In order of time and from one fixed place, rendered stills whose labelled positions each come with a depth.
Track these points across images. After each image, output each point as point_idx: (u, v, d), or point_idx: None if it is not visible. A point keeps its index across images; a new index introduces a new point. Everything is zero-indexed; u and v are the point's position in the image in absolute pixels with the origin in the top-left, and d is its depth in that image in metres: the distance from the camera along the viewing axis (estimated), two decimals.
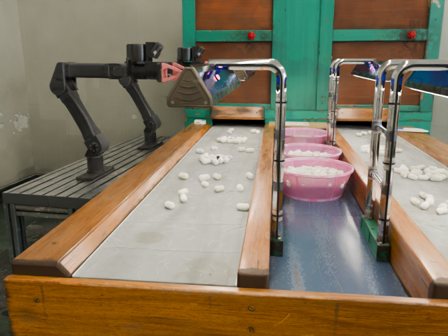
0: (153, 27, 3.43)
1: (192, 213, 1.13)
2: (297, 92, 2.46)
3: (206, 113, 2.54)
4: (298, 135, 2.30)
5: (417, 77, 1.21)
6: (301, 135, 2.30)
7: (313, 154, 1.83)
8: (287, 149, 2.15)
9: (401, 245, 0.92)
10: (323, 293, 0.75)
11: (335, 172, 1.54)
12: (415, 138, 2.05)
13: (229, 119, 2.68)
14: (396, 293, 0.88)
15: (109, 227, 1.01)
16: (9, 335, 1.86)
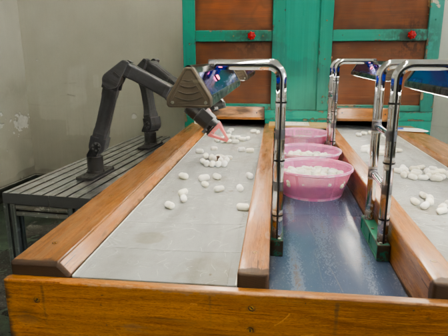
0: (153, 27, 3.43)
1: (192, 213, 1.13)
2: (297, 92, 2.46)
3: None
4: (298, 135, 2.30)
5: (417, 77, 1.21)
6: (301, 135, 2.30)
7: (313, 154, 1.83)
8: (287, 149, 2.15)
9: (401, 245, 0.92)
10: (323, 293, 0.75)
11: (335, 172, 1.54)
12: (415, 138, 2.05)
13: (229, 119, 2.68)
14: (396, 293, 0.88)
15: (109, 227, 1.01)
16: (9, 335, 1.86)
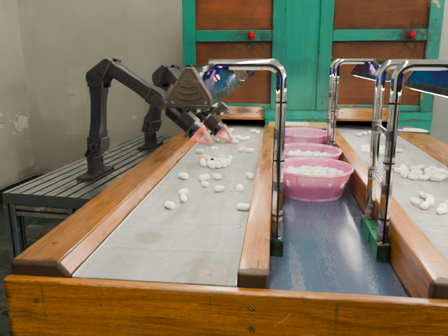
0: (153, 27, 3.43)
1: (192, 213, 1.13)
2: (297, 92, 2.46)
3: None
4: (298, 135, 2.30)
5: (417, 77, 1.21)
6: (301, 135, 2.30)
7: (313, 154, 1.83)
8: (287, 149, 2.15)
9: (401, 245, 0.92)
10: (323, 293, 0.75)
11: (335, 172, 1.54)
12: (415, 138, 2.05)
13: (229, 119, 2.68)
14: (396, 293, 0.88)
15: (109, 227, 1.01)
16: (9, 335, 1.86)
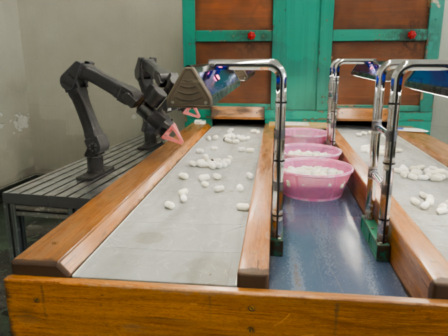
0: (153, 27, 3.43)
1: (192, 213, 1.13)
2: (297, 92, 2.46)
3: (206, 113, 2.54)
4: (298, 135, 2.30)
5: (417, 77, 1.21)
6: (301, 135, 2.30)
7: (313, 154, 1.83)
8: (287, 149, 2.15)
9: (401, 245, 0.92)
10: (323, 293, 0.75)
11: (335, 172, 1.54)
12: (415, 138, 2.05)
13: (229, 119, 2.68)
14: (396, 293, 0.88)
15: (109, 227, 1.01)
16: (9, 335, 1.86)
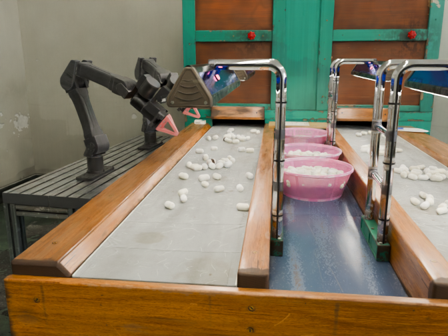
0: (153, 27, 3.43)
1: (192, 213, 1.13)
2: (297, 92, 2.46)
3: (206, 113, 2.54)
4: (298, 135, 2.30)
5: (417, 77, 1.21)
6: (301, 135, 2.30)
7: (313, 154, 1.83)
8: (287, 149, 2.15)
9: (401, 245, 0.92)
10: (323, 293, 0.75)
11: (335, 172, 1.54)
12: (415, 138, 2.05)
13: (229, 119, 2.68)
14: (396, 293, 0.88)
15: (109, 227, 1.01)
16: (9, 335, 1.86)
